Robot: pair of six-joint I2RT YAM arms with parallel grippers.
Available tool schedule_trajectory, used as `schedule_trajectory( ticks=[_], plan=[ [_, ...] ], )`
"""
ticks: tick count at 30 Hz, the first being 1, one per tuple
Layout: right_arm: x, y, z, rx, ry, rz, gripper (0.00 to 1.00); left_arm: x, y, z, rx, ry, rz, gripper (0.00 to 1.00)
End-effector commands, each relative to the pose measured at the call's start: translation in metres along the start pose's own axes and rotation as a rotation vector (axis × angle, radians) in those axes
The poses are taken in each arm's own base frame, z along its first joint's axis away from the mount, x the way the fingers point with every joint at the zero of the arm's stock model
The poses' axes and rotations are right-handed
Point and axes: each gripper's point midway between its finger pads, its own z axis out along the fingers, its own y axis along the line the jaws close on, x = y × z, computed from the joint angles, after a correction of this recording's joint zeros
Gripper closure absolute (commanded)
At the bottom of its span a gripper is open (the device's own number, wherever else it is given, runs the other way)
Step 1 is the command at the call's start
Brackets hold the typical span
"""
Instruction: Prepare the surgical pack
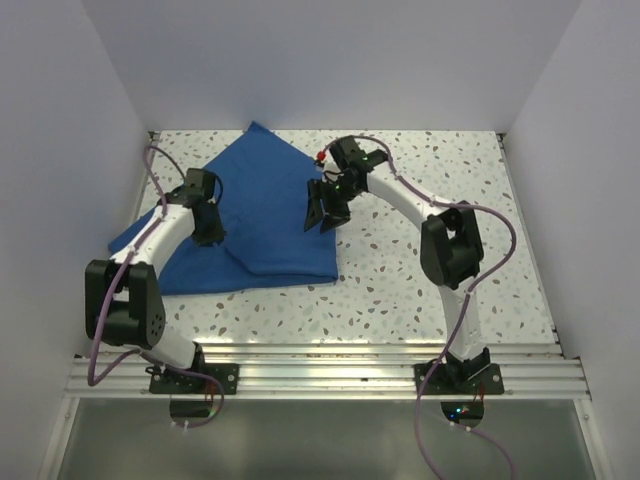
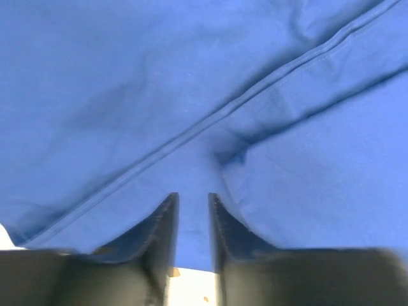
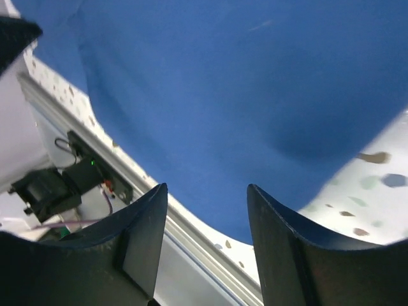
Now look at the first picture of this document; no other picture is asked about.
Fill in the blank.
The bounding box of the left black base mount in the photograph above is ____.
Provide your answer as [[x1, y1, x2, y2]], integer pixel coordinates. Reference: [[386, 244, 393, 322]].
[[145, 357, 240, 395]]

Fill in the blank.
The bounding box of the blue surgical drape cloth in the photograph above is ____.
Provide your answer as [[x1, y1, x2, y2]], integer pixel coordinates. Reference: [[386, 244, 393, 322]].
[[158, 122, 338, 295]]

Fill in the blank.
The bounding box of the aluminium frame rail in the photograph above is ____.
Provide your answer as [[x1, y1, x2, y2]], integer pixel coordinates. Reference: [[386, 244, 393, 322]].
[[67, 344, 591, 401]]

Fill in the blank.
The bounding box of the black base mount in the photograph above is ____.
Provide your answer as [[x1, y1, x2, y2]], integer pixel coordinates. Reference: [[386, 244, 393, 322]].
[[413, 347, 505, 396], [145, 357, 240, 395]]

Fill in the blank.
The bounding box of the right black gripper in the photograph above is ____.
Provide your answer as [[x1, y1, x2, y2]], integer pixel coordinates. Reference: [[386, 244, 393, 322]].
[[304, 177, 362, 234]]

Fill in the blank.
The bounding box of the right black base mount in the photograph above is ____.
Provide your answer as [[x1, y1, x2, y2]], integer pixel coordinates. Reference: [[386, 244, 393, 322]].
[[413, 347, 505, 396]]

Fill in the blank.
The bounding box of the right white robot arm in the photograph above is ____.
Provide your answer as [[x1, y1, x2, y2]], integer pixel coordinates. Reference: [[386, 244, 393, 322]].
[[304, 135, 491, 393]]

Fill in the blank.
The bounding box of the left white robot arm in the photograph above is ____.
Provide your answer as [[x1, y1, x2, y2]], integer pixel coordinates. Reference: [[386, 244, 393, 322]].
[[84, 168, 226, 393]]

